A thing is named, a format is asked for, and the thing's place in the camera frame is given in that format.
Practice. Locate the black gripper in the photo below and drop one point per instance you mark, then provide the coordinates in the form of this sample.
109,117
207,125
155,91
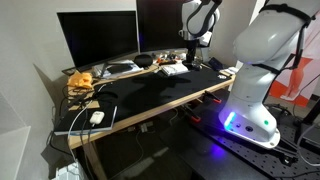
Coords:
190,56

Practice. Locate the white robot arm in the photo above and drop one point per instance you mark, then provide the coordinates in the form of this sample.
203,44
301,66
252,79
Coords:
263,48

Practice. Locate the black desk mat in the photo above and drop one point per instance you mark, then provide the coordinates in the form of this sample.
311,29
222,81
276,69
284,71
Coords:
144,92

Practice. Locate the wooden desk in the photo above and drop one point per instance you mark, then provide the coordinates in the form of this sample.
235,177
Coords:
87,141

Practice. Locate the dark blue box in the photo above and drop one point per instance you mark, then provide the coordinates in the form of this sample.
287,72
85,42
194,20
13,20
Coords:
215,64

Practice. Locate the white keyboard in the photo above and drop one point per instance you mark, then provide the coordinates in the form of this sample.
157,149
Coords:
174,69

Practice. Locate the right black monitor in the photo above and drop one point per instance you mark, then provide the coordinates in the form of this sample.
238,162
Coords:
158,23

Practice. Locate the black monitor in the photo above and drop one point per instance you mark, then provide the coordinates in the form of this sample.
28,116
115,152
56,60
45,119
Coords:
99,36
158,23

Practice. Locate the black round pouch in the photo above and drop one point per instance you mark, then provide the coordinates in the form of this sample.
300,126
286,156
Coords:
143,60

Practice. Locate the red black clamp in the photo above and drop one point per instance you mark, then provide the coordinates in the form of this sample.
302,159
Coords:
212,96
193,116

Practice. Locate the papers with black tray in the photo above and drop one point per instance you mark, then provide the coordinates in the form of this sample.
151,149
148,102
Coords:
115,69

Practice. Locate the left black monitor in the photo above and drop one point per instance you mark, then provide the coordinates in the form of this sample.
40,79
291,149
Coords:
99,36

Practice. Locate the orange white poster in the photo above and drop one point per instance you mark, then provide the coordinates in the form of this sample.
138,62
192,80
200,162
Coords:
289,84

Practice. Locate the orange cloth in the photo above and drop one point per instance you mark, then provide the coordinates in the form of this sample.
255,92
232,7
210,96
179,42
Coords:
83,80

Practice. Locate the black notebook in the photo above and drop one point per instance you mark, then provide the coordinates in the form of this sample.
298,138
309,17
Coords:
76,122

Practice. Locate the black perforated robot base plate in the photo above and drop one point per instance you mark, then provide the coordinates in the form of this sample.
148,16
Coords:
280,163

